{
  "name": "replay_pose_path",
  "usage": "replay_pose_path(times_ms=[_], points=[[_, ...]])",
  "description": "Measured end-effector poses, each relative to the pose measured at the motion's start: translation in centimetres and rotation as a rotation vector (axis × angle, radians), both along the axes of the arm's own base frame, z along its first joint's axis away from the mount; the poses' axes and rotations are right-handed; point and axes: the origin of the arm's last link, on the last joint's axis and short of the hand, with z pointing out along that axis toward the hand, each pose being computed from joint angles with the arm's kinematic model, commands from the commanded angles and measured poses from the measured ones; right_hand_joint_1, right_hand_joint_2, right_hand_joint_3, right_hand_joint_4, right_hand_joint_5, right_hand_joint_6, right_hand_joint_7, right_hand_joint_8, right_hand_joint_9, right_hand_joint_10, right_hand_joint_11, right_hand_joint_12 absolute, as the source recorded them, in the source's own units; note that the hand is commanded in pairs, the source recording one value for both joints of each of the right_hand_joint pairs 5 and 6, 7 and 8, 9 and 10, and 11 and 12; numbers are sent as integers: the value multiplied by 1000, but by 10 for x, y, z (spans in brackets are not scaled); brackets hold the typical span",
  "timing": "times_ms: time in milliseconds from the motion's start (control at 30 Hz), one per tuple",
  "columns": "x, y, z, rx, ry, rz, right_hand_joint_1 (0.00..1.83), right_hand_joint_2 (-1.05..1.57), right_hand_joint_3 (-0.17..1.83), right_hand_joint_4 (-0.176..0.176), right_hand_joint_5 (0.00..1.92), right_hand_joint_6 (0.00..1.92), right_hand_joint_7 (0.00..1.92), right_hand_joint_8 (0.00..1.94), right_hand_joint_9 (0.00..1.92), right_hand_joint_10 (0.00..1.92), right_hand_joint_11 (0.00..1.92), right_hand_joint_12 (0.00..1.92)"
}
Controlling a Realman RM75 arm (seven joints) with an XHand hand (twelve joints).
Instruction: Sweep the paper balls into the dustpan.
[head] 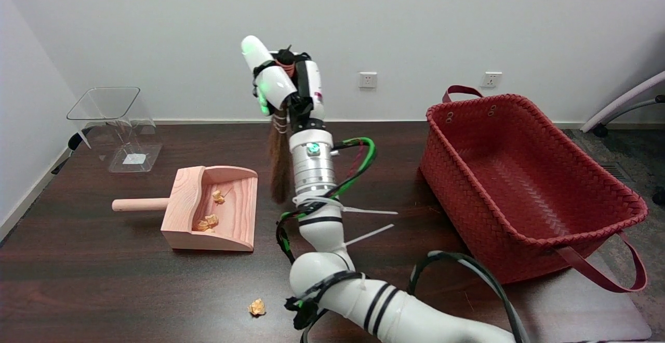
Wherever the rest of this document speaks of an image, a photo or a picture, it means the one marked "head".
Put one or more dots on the pink wooden dustpan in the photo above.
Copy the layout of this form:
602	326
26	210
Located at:
239	213

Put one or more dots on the metal floor vent grille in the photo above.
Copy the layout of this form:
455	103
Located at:
615	171

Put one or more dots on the clear plastic container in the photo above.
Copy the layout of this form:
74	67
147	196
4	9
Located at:
130	150

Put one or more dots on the brown straw hand broom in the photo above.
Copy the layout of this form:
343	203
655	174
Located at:
280	166

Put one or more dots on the red woven basket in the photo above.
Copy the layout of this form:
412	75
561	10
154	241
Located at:
519	176

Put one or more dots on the orange paper ball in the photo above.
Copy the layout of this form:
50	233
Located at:
256	307
212	220
201	225
218	196

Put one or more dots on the white wall outlet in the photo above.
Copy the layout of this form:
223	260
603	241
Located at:
368	80
492	79

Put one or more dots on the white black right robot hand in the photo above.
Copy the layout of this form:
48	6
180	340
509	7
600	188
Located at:
311	88

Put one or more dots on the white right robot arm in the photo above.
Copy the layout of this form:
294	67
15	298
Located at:
313	169

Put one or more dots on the white black office chair base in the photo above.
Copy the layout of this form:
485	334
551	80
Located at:
618	103

